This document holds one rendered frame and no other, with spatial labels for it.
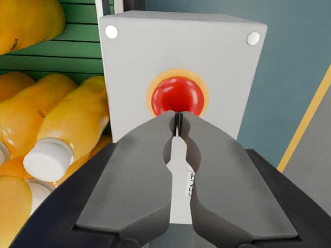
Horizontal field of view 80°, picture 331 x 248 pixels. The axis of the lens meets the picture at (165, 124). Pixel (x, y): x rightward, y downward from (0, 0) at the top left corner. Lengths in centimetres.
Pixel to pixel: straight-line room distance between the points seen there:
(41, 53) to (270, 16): 116
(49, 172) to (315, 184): 214
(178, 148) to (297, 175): 191
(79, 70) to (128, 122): 24
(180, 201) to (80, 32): 28
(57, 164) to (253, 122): 143
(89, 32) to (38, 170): 21
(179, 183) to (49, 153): 13
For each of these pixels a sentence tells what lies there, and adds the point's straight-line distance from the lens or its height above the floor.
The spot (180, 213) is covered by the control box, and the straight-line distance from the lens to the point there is 23.
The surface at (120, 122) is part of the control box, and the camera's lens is 16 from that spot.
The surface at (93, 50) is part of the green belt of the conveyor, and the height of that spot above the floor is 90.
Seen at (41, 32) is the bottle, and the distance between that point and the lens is 31.
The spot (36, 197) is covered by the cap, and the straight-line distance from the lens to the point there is 28.
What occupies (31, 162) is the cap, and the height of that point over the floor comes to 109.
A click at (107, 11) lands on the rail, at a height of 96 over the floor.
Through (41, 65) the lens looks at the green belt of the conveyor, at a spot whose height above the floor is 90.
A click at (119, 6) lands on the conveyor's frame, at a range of 34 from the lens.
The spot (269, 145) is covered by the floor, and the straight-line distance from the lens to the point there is 172.
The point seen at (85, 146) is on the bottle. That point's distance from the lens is 25.
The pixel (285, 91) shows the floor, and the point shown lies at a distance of 152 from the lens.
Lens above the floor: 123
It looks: 58 degrees down
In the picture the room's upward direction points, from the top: 177 degrees counter-clockwise
